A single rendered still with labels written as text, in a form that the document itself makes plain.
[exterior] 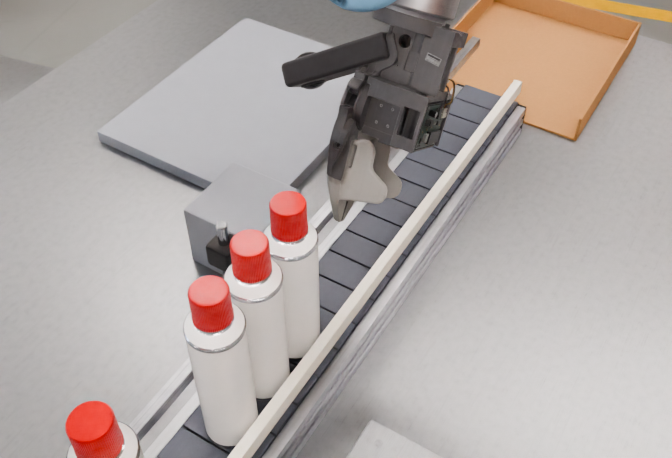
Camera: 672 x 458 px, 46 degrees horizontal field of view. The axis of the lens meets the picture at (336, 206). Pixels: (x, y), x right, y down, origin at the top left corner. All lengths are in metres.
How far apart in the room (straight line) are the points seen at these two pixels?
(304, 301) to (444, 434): 0.21
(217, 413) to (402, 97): 0.32
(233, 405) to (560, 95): 0.76
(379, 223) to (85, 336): 0.37
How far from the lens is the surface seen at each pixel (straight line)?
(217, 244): 0.81
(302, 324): 0.78
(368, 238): 0.93
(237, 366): 0.67
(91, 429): 0.57
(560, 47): 1.38
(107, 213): 1.08
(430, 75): 0.71
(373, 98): 0.73
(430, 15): 0.71
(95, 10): 3.20
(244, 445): 0.74
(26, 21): 3.21
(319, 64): 0.75
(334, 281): 0.89
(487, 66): 1.31
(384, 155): 0.77
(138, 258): 1.01
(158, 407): 0.72
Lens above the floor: 1.56
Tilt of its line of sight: 45 degrees down
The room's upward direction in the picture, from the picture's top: straight up
